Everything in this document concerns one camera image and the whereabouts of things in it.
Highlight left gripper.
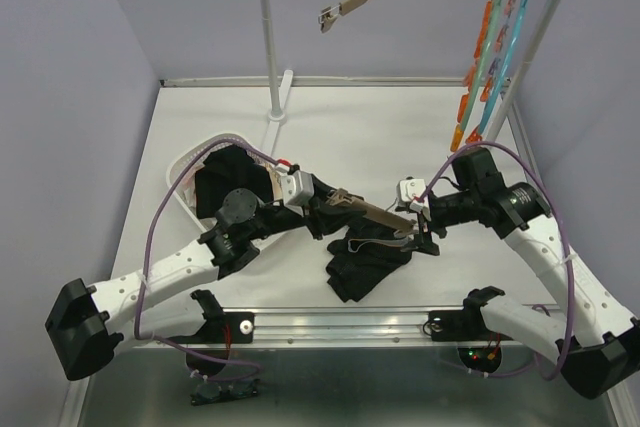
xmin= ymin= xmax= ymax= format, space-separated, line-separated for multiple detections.
xmin=246 ymin=172 xmax=366 ymax=241

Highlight black shorts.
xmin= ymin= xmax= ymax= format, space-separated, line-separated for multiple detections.
xmin=325 ymin=219 xmax=412 ymax=302
xmin=194 ymin=145 xmax=274 ymax=219

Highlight black underwear beige waistband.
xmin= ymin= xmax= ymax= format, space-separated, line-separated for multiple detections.
xmin=252 ymin=155 xmax=292 ymax=201

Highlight green plastic clip hanger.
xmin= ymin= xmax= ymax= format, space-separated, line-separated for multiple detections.
xmin=449 ymin=0 xmax=503 ymax=152

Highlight blue plastic clip hanger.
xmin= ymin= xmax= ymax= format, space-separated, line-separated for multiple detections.
xmin=465 ymin=0 xmax=528 ymax=144

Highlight white underwear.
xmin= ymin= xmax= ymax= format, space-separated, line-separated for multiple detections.
xmin=181 ymin=173 xmax=197 ymax=209

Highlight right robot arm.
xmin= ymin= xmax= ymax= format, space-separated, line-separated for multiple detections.
xmin=396 ymin=141 xmax=639 ymax=399

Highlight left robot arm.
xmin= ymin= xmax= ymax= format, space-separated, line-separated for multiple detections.
xmin=45 ymin=175 xmax=365 ymax=381

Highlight white perforated plastic basket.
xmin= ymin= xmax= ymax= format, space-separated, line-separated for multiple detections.
xmin=166 ymin=132 xmax=278 ymax=232

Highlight black eyeglasses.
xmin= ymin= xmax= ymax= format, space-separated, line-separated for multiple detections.
xmin=190 ymin=379 xmax=260 ymax=407

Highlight metal clothes rack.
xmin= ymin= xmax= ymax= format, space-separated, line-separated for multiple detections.
xmin=252 ymin=0 xmax=586 ymax=148

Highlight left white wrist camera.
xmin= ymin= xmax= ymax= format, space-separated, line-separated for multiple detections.
xmin=278 ymin=165 xmax=315 ymax=208

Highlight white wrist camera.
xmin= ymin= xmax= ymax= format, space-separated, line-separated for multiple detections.
xmin=278 ymin=165 xmax=315 ymax=208
xmin=396 ymin=177 xmax=429 ymax=217

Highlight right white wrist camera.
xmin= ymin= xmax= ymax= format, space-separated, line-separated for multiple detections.
xmin=396 ymin=177 xmax=429 ymax=217

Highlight aluminium mounting rail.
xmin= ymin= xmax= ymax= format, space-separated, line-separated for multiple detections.
xmin=82 ymin=304 xmax=614 ymax=348

